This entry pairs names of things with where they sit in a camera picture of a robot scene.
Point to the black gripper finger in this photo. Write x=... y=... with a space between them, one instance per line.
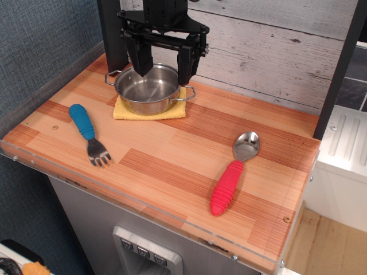
x=187 y=59
x=140 y=57

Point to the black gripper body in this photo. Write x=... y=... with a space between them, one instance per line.
x=164 y=24

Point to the red handled metal spoon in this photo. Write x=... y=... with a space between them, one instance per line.
x=245 y=148

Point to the stainless steel pot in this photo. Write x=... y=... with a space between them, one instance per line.
x=159 y=83

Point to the yellow cloth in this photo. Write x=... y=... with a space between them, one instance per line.
x=173 y=107

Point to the silver dispenser panel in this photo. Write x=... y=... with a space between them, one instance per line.
x=139 y=255

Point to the white toy sink unit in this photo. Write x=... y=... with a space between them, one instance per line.
x=337 y=185

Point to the orange black object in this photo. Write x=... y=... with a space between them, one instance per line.
x=10 y=267

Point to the dark left post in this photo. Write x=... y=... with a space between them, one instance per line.
x=114 y=45

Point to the dark post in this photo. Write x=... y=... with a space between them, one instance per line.
x=353 y=34
x=114 y=45

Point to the blue handled metal fork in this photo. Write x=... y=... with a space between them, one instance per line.
x=97 y=153

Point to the dark right post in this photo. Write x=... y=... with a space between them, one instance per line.
x=353 y=34

